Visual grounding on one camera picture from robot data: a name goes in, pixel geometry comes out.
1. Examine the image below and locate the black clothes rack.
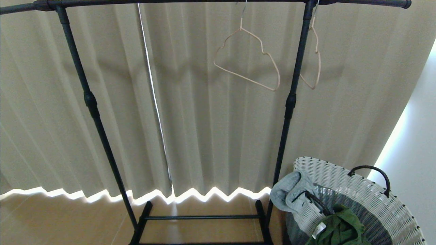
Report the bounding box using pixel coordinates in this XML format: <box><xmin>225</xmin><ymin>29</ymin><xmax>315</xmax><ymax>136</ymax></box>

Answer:
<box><xmin>0</xmin><ymin>0</ymin><xmax>412</xmax><ymax>245</ymax></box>

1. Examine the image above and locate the pale grey garment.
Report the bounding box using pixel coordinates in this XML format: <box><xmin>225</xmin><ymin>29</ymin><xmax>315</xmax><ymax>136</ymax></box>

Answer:
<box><xmin>270</xmin><ymin>171</ymin><xmax>327</xmax><ymax>215</ymax></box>

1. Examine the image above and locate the green printed shirt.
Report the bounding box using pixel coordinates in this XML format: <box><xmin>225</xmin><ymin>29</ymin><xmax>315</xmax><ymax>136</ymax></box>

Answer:
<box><xmin>305</xmin><ymin>204</ymin><xmax>372</xmax><ymax>245</ymax></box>

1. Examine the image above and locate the white laundry basket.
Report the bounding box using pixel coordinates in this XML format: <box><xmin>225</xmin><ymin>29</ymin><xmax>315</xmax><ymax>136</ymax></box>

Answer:
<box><xmin>285</xmin><ymin>157</ymin><xmax>426</xmax><ymax>245</ymax></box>

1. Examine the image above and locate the pink clothes hanger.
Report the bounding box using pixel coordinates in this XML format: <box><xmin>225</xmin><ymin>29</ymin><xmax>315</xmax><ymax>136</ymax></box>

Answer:
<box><xmin>300</xmin><ymin>0</ymin><xmax>322</xmax><ymax>90</ymax></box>
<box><xmin>214</xmin><ymin>0</ymin><xmax>281</xmax><ymax>92</ymax></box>

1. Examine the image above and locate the beige curtain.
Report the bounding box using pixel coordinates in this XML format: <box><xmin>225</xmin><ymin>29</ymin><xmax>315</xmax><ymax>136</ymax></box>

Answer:
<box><xmin>0</xmin><ymin>0</ymin><xmax>436</xmax><ymax>205</ymax></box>

